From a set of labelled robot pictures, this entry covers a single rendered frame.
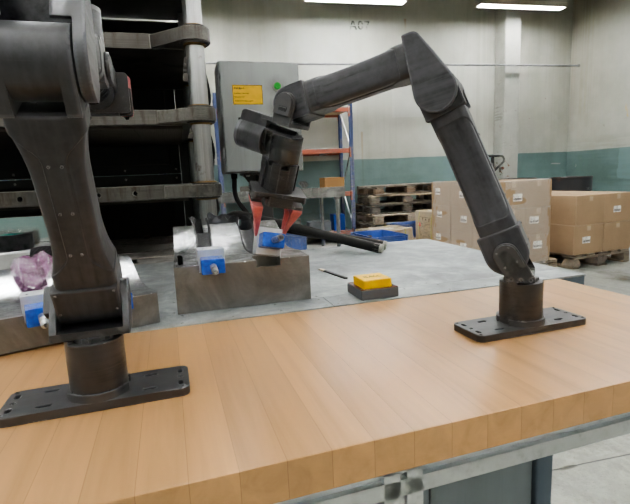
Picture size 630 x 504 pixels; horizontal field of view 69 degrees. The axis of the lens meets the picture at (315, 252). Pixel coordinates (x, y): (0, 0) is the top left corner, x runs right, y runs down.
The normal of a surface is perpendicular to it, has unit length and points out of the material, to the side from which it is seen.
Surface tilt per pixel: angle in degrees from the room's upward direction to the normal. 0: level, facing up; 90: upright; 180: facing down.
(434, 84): 90
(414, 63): 90
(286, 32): 90
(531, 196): 99
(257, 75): 90
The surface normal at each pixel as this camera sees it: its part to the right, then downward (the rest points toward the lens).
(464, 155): -0.47, 0.19
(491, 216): -0.47, -0.06
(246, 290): 0.29, 0.15
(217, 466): -0.04, -0.99
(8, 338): 0.55, 0.11
